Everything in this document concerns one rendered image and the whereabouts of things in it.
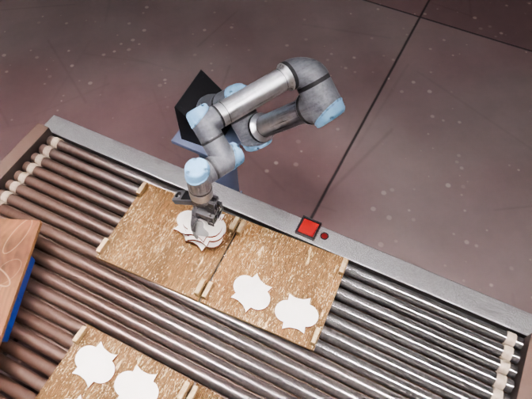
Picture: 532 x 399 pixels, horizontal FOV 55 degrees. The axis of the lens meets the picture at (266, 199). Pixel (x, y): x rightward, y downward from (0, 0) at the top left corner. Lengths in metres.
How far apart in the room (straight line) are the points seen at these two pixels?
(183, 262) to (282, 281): 0.35
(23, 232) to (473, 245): 2.30
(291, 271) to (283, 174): 1.43
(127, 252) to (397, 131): 2.12
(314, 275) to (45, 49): 3.01
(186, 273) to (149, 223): 0.25
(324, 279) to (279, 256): 0.18
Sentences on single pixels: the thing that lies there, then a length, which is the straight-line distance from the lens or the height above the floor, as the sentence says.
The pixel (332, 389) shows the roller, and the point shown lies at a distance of 1.71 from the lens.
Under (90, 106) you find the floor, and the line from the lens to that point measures 3.72.
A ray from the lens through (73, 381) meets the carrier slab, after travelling 1.79.
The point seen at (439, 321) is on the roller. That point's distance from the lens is 1.84.
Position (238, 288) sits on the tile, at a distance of 1.77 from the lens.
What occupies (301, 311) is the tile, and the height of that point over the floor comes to 0.95.
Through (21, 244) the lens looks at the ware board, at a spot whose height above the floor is 1.04.
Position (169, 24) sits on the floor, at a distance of 4.21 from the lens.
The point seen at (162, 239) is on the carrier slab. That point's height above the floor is 0.94.
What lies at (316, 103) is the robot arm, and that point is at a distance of 1.68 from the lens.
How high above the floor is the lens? 2.58
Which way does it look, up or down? 57 degrees down
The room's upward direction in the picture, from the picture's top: 1 degrees counter-clockwise
